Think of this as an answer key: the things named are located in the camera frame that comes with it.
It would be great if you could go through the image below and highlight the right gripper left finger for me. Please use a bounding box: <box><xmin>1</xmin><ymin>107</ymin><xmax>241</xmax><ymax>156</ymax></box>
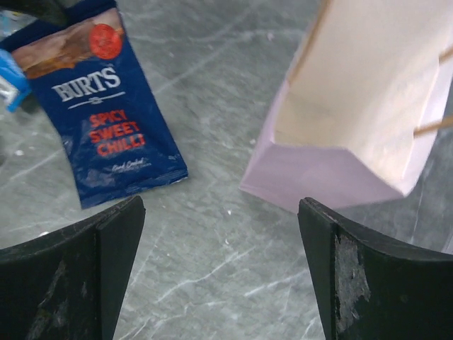
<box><xmin>1</xmin><ymin>196</ymin><xmax>145</xmax><ymax>339</ymax></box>

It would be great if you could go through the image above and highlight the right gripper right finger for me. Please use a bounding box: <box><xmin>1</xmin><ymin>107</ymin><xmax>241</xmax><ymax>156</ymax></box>
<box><xmin>298</xmin><ymin>198</ymin><xmax>452</xmax><ymax>339</ymax></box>

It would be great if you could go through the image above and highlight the pink paper bag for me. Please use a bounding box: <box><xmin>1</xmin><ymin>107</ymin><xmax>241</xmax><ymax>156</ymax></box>
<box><xmin>240</xmin><ymin>1</ymin><xmax>452</xmax><ymax>212</ymax></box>

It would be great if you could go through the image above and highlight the blue Burts chips bag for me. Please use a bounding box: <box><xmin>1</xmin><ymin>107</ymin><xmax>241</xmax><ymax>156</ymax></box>
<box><xmin>1</xmin><ymin>1</ymin><xmax>188</xmax><ymax>208</ymax></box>

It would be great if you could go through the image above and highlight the blue cookie bar wrapper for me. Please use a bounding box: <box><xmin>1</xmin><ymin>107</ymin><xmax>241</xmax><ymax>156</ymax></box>
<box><xmin>1</xmin><ymin>50</ymin><xmax>31</xmax><ymax>112</ymax></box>

